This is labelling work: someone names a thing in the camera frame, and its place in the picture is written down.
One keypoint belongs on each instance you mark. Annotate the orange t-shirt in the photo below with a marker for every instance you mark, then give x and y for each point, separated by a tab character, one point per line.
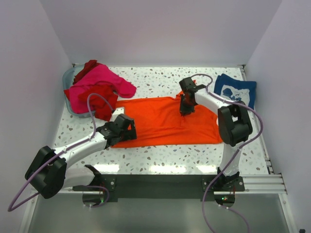
159	122

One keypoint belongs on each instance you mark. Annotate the dark red t-shirt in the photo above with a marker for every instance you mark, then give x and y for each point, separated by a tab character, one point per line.
88	66

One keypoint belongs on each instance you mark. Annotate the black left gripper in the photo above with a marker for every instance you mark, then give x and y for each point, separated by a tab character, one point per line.
130	133

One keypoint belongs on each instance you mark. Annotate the pink t-shirt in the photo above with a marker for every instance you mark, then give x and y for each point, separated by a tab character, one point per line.
100	75

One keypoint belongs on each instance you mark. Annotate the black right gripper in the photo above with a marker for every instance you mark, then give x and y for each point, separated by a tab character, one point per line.
183	110

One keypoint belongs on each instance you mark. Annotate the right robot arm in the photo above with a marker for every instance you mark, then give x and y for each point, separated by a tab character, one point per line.
233	123

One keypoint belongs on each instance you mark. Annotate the folded blue printed t-shirt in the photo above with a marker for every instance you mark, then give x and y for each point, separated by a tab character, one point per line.
236	90

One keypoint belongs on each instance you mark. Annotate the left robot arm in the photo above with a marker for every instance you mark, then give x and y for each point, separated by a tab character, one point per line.
51	169

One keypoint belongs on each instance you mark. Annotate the aluminium rail frame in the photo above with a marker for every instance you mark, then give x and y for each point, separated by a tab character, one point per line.
262	184

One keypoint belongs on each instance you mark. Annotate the light blue plastic basket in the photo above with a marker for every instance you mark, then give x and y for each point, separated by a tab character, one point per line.
67	80

